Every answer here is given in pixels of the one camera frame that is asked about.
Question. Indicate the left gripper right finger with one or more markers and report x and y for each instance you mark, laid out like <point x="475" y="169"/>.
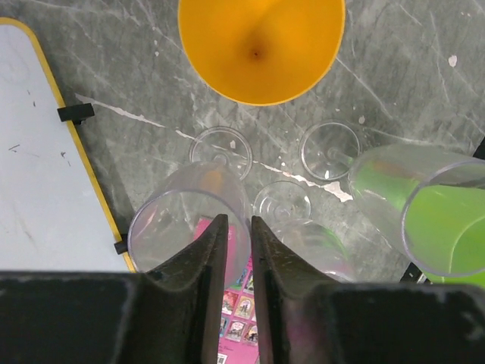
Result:
<point x="303" y="316"/>

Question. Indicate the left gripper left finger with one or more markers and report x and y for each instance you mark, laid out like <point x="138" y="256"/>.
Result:
<point x="168" y="315"/>

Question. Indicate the clear tall wine glass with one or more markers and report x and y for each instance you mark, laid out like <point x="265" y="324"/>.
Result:
<point x="191" y="197"/>

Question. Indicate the clear small wine glass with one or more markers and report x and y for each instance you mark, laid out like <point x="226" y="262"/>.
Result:
<point x="398" y="197"/>

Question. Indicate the clear middle wine glass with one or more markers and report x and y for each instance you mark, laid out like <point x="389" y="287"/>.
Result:
<point x="286" y="209"/>

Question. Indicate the pink booklet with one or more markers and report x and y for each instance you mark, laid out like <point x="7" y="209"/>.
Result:
<point x="238" y="332"/>

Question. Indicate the yellow framed whiteboard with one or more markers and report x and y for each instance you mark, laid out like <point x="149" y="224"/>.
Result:
<point x="54" y="216"/>

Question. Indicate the green plastic goblet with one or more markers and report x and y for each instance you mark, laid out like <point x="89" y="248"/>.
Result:
<point x="451" y="227"/>

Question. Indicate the orange plastic goblet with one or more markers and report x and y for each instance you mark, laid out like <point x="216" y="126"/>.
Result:
<point x="261" y="53"/>

